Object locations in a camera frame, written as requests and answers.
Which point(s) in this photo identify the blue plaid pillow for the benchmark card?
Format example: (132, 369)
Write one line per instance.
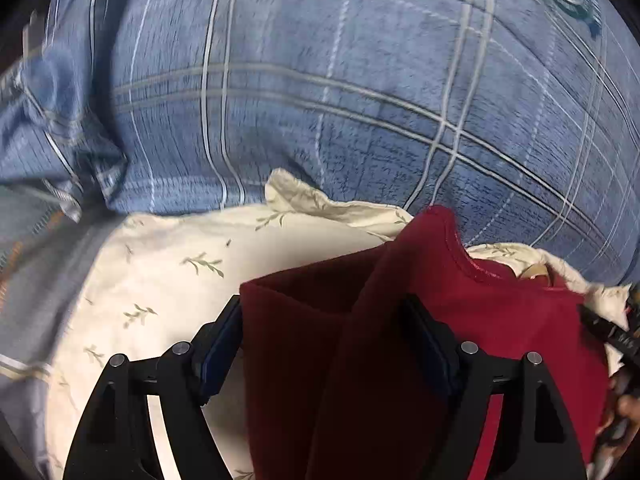
(521, 116)

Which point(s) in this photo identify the cream leaf-print pillow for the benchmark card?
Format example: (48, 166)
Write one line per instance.
(157, 280)

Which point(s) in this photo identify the red garment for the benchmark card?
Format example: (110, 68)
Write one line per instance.
(339, 384)

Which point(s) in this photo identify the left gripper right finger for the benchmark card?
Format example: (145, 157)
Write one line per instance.
(510, 408)

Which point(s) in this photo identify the grey striped duvet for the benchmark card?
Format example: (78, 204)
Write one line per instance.
(45, 259)

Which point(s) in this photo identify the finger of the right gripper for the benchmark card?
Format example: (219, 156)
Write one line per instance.
(610, 333)

